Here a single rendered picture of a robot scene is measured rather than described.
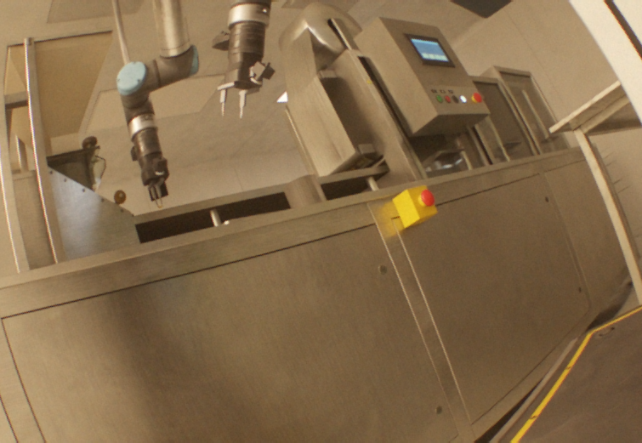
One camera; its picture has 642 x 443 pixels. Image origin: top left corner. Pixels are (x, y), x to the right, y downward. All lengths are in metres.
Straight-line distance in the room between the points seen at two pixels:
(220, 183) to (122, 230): 4.90
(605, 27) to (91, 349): 0.86
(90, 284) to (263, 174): 5.58
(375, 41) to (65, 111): 1.03
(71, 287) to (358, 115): 1.19
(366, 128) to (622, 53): 1.49
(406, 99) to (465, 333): 0.77
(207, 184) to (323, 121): 4.29
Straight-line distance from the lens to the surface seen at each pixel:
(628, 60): 0.37
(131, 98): 1.43
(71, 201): 1.27
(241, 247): 1.06
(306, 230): 1.15
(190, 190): 5.95
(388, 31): 1.78
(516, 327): 1.56
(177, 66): 1.41
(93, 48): 1.49
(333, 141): 1.81
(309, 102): 1.88
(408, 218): 1.30
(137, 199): 5.68
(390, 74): 1.78
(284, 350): 1.04
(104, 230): 1.26
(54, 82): 1.44
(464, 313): 1.38
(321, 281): 1.13
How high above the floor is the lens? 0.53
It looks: 12 degrees up
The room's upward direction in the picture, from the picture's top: 23 degrees counter-clockwise
